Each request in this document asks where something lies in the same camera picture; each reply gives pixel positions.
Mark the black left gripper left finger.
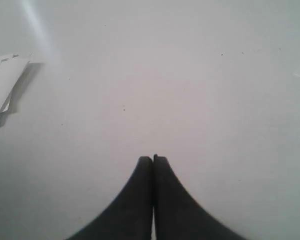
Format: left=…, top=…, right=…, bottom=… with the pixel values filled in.
left=69, top=156, right=153, bottom=240

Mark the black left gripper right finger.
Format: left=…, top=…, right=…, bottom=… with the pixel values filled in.
left=153, top=154, right=244, bottom=240

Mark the white paper stack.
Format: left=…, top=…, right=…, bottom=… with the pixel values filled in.
left=0, top=54, right=30, bottom=117

